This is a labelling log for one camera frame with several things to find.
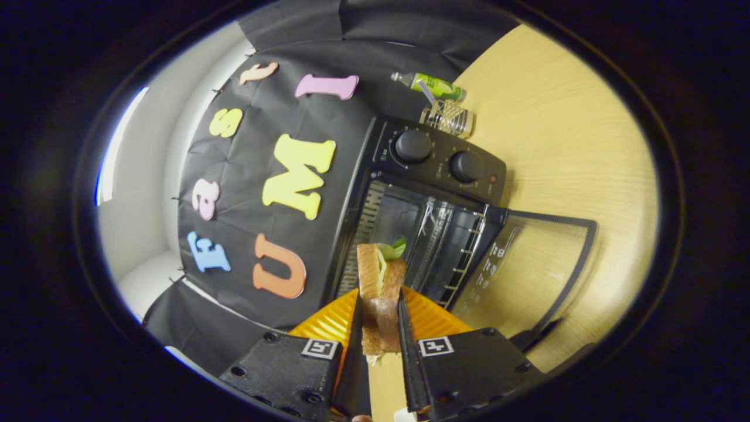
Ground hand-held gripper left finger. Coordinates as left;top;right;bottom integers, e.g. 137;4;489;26
220;287;372;422

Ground toast sandwich with lettuce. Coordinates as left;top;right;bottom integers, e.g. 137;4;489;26
356;236;407;367

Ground clear glass cup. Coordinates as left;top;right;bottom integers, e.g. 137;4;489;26
419;100;476;140

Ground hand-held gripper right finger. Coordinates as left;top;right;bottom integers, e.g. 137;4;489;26
398;286;546;421

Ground green label bottle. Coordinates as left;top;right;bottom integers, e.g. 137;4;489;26
391;72;468;104

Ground black toaster oven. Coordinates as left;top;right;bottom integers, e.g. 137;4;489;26
325;115;598;353

